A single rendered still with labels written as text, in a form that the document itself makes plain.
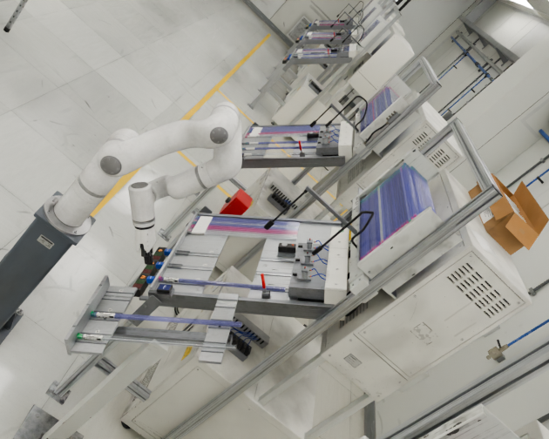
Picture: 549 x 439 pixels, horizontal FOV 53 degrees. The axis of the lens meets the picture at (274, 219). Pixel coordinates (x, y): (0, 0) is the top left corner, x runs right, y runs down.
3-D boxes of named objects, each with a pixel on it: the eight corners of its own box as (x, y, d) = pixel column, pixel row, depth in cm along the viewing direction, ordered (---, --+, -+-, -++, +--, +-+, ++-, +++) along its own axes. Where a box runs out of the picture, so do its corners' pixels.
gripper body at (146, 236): (139, 215, 212) (142, 240, 217) (129, 227, 203) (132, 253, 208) (158, 216, 211) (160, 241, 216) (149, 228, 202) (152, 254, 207)
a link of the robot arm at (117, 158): (116, 165, 201) (102, 185, 188) (101, 136, 196) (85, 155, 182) (244, 129, 191) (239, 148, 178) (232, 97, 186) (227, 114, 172)
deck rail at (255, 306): (149, 305, 212) (147, 292, 209) (151, 302, 214) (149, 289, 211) (334, 320, 203) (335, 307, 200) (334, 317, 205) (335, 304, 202)
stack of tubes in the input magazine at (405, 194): (359, 260, 194) (418, 213, 183) (359, 200, 239) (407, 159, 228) (383, 282, 197) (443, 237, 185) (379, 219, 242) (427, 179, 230)
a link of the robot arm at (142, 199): (137, 210, 211) (129, 221, 203) (132, 178, 205) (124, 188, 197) (158, 211, 210) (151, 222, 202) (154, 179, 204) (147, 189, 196)
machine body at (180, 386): (111, 425, 246) (194, 354, 220) (161, 328, 308) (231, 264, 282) (220, 503, 260) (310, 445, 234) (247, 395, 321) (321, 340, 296)
